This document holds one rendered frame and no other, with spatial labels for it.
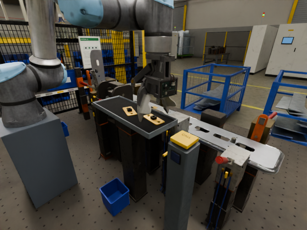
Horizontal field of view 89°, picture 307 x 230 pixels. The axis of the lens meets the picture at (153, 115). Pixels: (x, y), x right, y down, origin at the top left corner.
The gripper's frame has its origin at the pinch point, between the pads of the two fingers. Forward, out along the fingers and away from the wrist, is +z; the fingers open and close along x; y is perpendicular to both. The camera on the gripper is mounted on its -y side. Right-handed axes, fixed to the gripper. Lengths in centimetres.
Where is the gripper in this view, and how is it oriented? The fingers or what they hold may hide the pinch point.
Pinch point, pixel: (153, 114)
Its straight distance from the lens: 54.4
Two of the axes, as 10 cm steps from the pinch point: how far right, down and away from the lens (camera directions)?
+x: 8.0, -2.5, 5.4
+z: 0.0, 9.0, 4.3
